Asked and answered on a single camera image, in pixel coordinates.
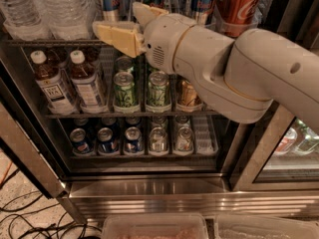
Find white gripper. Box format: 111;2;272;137
92;2;196;75

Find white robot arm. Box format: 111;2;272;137
93;2;319;130

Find rear left green can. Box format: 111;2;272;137
115;56;135;75

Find green can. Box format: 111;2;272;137
115;56;135;75
114;72;138;108
148;71;169;107

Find front right green can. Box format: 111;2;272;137
148;71;169;107

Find front left green can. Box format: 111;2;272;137
114;72;138;108

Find front left gold can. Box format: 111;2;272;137
177;79;201;107

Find red coca-cola can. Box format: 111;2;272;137
216;0;259;37

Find right blue pepsi can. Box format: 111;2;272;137
125;126;144;153

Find blue pepsi can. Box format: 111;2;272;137
125;126;144;153
98;127;119;153
70;128;93;154

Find steel fridge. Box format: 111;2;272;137
1;0;319;222

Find middle blue pepsi can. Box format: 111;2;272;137
98;127;119;153

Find left silver can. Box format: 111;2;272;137
149;127;167;152

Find silver can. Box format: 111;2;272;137
174;126;193;151
149;127;167;152

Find right silver can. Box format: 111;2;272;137
174;126;193;151

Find left blue pepsi can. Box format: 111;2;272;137
70;128;93;154

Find open fridge door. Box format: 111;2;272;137
0;81;68;198

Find glass right fridge door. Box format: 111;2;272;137
230;105;319;190

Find clear water bottle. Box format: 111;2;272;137
0;0;49;41
43;0;91;41

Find right iced tea bottle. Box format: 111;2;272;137
70;50;106;109

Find iced tea bottle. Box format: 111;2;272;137
31;50;76;115
70;50;106;109

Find left iced tea bottle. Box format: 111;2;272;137
31;50;76;115

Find left clear water bottle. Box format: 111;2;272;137
0;0;49;41

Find left clear plastic bin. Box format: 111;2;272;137
101;213;208;239

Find clear plastic bin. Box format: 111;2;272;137
101;213;208;239
214;214;319;239

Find right clear plastic bin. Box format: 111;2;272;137
214;214;319;239

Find orange floor cable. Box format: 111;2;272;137
0;161;14;186

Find black floor cables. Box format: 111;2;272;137
0;167;103;239

